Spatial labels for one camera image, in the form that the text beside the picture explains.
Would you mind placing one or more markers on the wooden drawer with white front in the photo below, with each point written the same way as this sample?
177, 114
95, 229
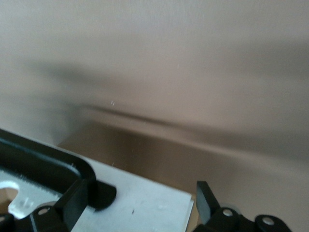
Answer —
144, 200

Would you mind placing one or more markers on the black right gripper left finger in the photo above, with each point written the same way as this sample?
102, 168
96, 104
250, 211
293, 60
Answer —
72, 205

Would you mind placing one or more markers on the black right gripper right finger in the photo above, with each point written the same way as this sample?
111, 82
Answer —
205, 203

